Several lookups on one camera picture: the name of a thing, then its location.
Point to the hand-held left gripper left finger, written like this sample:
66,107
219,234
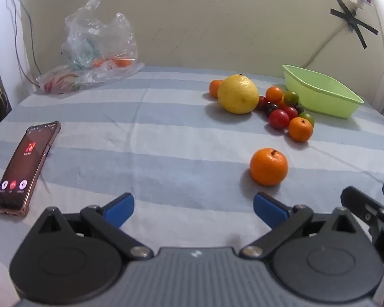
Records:
120,210

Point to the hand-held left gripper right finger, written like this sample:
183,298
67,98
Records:
270,210

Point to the large mandarin orange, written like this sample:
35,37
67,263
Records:
269,167

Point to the pile of cherry tomatoes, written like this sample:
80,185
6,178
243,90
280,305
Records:
279,119

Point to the green plastic basin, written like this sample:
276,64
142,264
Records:
323,94

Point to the large yellow citrus fruit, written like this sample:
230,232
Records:
238,94

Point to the blue striped sheet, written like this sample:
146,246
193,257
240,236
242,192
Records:
147,128

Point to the smartphone in clear case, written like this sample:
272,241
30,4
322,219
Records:
24,169

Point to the red bagged produce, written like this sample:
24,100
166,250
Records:
56,84

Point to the small bagged orange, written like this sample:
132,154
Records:
121,61
99,62

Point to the clear plastic bag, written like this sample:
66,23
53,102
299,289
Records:
92,48

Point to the black tape cross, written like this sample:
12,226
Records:
353,20

